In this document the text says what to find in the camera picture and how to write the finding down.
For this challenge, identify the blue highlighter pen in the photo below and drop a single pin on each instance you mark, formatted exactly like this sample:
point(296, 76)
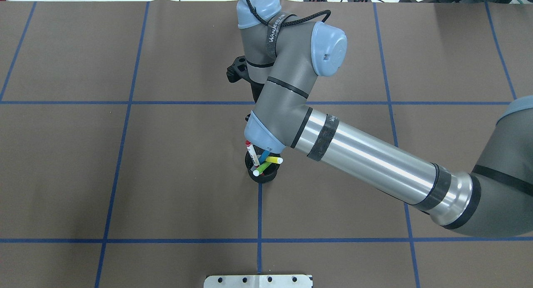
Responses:
point(263, 156)

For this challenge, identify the yellow highlighter pen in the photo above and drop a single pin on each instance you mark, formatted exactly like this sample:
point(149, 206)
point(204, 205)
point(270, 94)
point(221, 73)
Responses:
point(274, 160)

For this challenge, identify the white camera stand column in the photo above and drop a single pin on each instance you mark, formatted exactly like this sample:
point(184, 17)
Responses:
point(259, 281)

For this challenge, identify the red white marker pen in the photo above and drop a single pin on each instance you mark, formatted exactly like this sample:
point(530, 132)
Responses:
point(252, 153)

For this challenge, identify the green highlighter pen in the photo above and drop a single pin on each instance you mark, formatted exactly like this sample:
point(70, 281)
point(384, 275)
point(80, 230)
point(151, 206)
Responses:
point(257, 171)

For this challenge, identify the black mesh pen cup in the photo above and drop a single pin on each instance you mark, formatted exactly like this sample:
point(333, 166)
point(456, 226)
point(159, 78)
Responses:
point(268, 174)

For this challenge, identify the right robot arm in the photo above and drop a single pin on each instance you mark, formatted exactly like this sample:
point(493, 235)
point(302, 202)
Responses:
point(285, 55)

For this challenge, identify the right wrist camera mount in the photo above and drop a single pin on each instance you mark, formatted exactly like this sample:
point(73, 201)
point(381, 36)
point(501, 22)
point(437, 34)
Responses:
point(238, 70)

